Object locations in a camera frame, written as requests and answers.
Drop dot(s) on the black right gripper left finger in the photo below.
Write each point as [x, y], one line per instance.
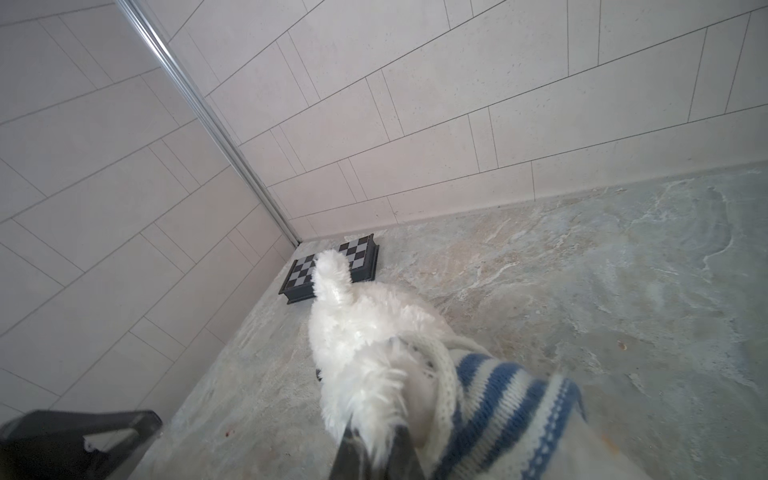
[351, 461]

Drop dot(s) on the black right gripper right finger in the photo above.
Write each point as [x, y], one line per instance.
[403, 462]

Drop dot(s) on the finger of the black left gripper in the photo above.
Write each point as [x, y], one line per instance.
[45, 444]

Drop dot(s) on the white plush teddy bear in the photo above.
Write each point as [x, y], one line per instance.
[386, 360]

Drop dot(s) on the blue white striped knit sweater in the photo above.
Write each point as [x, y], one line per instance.
[495, 420]

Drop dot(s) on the folded black chess board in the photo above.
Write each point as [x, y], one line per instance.
[361, 253]

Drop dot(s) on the aluminium corner frame post left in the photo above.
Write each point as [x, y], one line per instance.
[141, 23]

